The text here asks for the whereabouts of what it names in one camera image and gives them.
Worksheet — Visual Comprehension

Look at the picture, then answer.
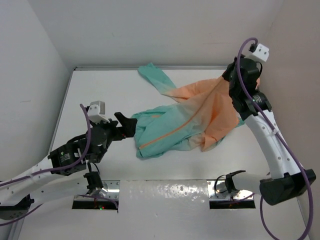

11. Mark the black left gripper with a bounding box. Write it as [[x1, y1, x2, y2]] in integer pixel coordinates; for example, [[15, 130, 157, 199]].
[[89, 111, 136, 163]]

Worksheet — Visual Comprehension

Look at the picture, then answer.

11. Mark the orange and teal gradient jacket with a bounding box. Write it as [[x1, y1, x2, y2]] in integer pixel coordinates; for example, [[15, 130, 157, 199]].
[[132, 63, 244, 159]]

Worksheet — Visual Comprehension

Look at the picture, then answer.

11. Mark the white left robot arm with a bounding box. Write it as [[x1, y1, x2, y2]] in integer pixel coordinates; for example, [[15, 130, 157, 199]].
[[0, 109, 138, 225]]

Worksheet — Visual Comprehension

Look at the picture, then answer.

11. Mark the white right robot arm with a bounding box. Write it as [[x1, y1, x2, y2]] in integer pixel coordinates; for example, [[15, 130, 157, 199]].
[[222, 56, 316, 206]]

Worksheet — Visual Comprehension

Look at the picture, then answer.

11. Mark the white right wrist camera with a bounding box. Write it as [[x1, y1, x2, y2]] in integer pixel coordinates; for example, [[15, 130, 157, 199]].
[[247, 43, 270, 63]]

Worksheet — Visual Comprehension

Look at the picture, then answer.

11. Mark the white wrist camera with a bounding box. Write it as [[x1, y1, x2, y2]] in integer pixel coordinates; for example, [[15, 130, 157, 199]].
[[86, 100, 110, 124], [247, 43, 270, 63]]

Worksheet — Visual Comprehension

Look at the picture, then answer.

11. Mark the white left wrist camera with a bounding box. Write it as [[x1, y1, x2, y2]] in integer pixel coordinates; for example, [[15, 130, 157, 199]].
[[86, 100, 110, 124]]

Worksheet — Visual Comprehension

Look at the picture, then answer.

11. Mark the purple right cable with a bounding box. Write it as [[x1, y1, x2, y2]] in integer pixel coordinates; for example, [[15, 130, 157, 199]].
[[236, 37, 315, 240]]

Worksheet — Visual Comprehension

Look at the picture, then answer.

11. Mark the purple cable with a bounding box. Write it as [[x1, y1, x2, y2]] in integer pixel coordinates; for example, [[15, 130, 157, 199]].
[[236, 37, 315, 240], [0, 103, 118, 227]]

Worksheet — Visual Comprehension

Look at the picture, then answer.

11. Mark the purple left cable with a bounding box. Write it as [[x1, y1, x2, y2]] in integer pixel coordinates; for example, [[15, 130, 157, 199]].
[[0, 103, 118, 227]]

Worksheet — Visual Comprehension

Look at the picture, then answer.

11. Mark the shiny metal base plate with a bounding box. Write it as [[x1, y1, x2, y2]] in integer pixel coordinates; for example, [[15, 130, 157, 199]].
[[72, 178, 256, 202]]

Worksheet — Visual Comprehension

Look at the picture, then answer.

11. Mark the aluminium frame rail back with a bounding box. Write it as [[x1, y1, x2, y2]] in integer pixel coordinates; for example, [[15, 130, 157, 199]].
[[74, 65, 227, 71]]

